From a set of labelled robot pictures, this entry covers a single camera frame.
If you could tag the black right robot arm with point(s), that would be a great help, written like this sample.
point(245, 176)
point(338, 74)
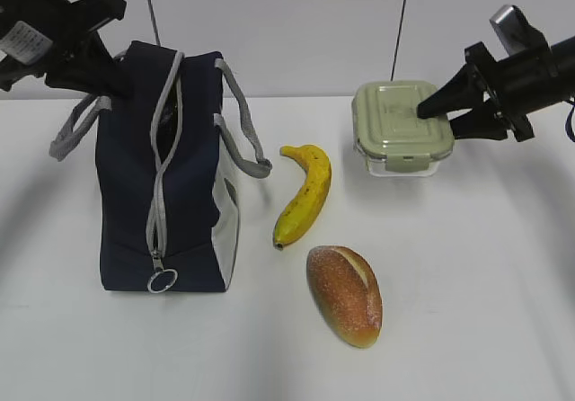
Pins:
point(561, 70)

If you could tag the navy insulated lunch bag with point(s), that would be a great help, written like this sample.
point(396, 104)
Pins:
point(167, 159)

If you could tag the green lidded glass container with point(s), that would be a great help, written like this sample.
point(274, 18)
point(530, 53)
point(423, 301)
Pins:
point(390, 136)

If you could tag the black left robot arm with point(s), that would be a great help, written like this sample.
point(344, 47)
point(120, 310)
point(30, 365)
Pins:
point(58, 41)

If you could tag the yellow banana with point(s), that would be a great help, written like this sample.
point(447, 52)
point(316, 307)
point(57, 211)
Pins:
point(302, 211)

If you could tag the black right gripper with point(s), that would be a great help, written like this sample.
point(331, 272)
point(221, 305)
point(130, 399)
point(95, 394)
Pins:
point(511, 84)

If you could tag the brown bread loaf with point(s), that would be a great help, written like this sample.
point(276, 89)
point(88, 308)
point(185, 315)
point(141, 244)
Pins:
point(346, 291)

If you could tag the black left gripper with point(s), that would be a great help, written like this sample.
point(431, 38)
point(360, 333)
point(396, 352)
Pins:
point(58, 40)

